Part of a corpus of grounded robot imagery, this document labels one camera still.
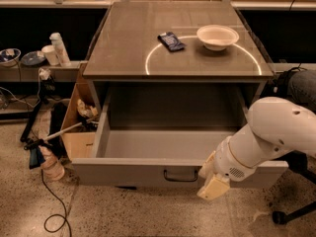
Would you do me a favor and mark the grey top drawer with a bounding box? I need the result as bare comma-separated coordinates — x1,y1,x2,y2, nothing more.
71,85,290,190

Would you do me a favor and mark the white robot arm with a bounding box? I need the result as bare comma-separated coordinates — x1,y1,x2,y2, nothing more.
197,97,316,200

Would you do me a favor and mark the grey drawer cabinet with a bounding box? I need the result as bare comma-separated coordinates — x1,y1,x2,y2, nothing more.
83,1,273,107

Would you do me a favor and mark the black office chair base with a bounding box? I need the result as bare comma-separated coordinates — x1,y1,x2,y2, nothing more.
272,151,316,225

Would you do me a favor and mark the person leg in jeans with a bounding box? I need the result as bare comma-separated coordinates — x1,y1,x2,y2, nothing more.
287,70,316,113

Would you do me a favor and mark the cardboard box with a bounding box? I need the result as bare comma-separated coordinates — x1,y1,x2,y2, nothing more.
60,62,100,162

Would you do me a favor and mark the white bowl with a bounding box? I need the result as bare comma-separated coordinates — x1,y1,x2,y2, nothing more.
197,25,239,51

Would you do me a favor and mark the crumpled paper in box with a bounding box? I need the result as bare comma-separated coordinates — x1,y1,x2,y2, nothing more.
77,99,98,119

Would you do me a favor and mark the dark blue snack packet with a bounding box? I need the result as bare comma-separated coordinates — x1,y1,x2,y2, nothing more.
157,32,185,52

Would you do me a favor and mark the black tripod leg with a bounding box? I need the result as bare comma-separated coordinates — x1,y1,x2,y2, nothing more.
20,83,45,142

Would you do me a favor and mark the white cylindrical bottle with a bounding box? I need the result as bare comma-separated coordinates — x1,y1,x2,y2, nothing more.
49,33,71,67

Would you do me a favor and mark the white power adapter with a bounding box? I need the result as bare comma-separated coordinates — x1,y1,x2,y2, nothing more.
39,68,51,81

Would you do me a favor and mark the white paper cup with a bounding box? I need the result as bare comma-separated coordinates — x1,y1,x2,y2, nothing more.
41,45,59,66

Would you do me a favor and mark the blue plate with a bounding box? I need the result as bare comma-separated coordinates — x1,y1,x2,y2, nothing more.
21,50,46,66

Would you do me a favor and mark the blue patterned bowl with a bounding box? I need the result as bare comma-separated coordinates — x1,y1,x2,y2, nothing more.
0,48,21,67

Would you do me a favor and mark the black floor cable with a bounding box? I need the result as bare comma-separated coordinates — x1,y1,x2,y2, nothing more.
39,169,73,237

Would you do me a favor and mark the grabber tool with blue handle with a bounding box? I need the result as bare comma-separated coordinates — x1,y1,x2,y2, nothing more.
24,116,98,169

